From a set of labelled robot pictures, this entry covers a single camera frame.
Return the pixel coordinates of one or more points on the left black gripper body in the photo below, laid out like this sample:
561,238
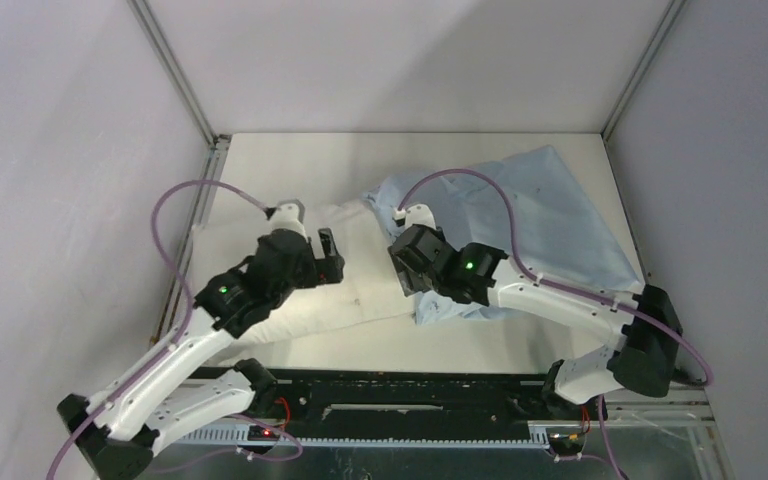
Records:
322,271

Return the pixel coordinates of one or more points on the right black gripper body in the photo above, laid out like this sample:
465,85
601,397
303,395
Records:
412,283

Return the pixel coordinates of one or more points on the white pillow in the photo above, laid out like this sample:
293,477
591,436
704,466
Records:
370,290

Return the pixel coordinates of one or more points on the light blue pillowcase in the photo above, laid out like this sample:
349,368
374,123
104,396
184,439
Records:
529,203

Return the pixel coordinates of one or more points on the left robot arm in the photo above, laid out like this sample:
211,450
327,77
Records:
121,429

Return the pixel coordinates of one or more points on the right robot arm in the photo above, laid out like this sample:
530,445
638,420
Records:
639,345

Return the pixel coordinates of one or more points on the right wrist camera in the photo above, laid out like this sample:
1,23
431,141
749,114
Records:
417,214

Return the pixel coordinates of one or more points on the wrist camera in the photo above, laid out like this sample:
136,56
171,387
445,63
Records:
417,214
287,215

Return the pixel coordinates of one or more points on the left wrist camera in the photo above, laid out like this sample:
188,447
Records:
287,215

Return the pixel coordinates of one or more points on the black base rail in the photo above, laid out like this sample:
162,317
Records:
406,406

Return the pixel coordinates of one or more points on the left aluminium frame post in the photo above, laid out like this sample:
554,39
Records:
157,39

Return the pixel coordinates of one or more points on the aluminium frame post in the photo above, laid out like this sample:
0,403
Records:
642,66
157,39

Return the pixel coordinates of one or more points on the right aluminium frame post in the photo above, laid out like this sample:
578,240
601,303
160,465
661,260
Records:
642,66

